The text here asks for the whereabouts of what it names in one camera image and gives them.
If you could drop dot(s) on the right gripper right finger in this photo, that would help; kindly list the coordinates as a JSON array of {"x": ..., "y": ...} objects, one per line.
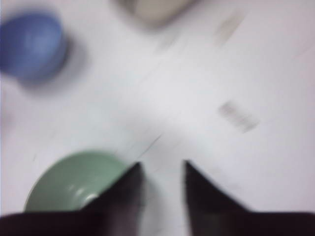
[{"x": 211, "y": 212}]

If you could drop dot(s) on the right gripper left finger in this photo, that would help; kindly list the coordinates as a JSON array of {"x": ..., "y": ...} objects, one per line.
[{"x": 116, "y": 212}]

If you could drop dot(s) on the green bowl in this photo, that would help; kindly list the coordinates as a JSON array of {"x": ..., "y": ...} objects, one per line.
[{"x": 74, "y": 181}]

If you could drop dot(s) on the blue bowl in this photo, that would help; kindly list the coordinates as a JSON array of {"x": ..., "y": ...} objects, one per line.
[{"x": 33, "y": 46}]

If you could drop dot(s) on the cream and chrome toaster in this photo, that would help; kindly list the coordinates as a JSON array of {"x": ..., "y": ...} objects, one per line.
[{"x": 154, "y": 12}]

